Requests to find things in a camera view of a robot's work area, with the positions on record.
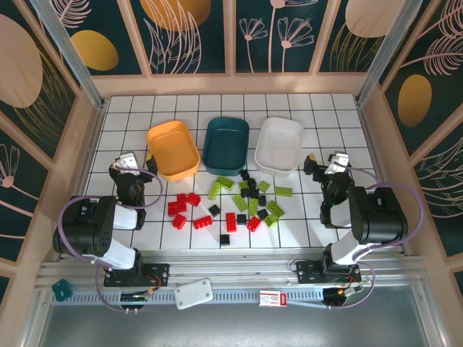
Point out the green lego brick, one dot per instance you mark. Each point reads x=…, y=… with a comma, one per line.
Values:
x=275, y=208
x=283, y=191
x=271, y=220
x=225, y=181
x=244, y=185
x=213, y=190
x=239, y=202
x=263, y=186
x=252, y=207

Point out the red lego brick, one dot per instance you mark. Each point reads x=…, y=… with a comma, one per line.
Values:
x=202, y=222
x=254, y=224
x=194, y=198
x=179, y=220
x=177, y=208
x=230, y=221
x=181, y=198

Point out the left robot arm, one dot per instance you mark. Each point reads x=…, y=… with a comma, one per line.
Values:
x=87, y=224

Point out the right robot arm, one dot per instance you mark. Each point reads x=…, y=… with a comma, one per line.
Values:
x=380, y=217

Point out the yellow plastic container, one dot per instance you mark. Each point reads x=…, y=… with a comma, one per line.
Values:
x=173, y=152

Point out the white plastic container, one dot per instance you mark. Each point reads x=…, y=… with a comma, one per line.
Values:
x=278, y=144

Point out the teal plastic container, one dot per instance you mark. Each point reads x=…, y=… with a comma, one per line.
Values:
x=226, y=144

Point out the right controller circuit board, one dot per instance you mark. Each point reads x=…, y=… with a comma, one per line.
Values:
x=340, y=292

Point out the controller circuit board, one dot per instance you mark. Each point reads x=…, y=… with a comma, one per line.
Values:
x=135, y=296
x=340, y=292

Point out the left controller circuit board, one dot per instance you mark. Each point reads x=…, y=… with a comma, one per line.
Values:
x=135, y=296

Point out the teal plastic block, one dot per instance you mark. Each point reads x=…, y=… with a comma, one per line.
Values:
x=61, y=289

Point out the white rounded plastic box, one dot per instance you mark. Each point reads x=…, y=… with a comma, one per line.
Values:
x=193, y=293

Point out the red and white card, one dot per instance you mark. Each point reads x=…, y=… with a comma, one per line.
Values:
x=273, y=298

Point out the grey metal sheet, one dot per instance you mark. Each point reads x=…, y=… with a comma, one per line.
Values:
x=235, y=325

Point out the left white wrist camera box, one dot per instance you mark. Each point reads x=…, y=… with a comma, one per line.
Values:
x=126, y=160

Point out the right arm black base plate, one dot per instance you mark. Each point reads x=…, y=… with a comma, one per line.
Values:
x=307, y=271

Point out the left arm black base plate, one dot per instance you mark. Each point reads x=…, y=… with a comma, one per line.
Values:
x=159, y=271

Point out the aluminium mounting rail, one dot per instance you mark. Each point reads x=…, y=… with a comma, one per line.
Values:
x=235, y=269

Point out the aluminium frame post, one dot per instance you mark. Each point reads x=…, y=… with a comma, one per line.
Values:
x=380, y=54
x=69, y=54

